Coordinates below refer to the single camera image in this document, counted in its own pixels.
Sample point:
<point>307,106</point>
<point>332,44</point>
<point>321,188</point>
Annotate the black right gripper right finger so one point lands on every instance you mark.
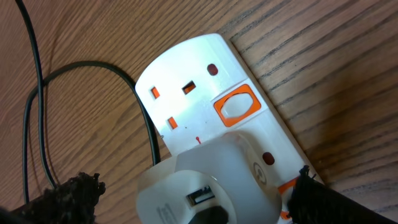
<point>313,202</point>

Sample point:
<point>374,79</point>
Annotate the white USB charger plug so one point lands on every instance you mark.
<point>219,181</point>

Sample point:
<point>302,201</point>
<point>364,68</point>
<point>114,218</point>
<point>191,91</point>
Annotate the white power strip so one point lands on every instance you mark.
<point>200,90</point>

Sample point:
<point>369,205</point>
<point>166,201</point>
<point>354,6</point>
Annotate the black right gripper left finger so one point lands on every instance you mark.
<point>72,202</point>

